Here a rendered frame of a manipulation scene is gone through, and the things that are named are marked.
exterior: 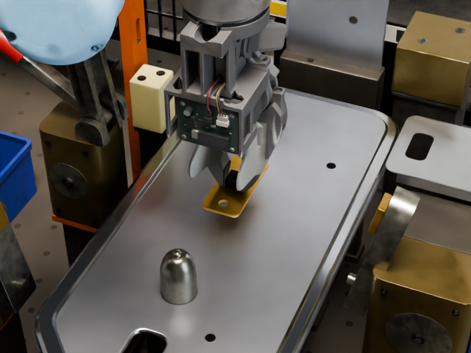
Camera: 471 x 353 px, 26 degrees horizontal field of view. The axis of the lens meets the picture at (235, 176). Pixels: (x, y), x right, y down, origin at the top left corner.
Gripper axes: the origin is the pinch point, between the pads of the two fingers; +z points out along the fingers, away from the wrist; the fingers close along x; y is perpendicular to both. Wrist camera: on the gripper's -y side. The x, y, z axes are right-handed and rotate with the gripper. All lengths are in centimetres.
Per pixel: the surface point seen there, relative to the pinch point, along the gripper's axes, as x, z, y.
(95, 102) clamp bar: -13.6, -5.6, 1.8
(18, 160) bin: -39.2, 25.6, -17.5
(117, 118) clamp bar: -13.1, -1.9, -0.9
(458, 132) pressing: 17.4, 4.1, -19.1
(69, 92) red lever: -17.2, -4.9, 0.7
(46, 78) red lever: -19.4, -6.1, 0.9
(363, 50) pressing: 4.5, 1.7, -26.4
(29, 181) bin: -39, 31, -19
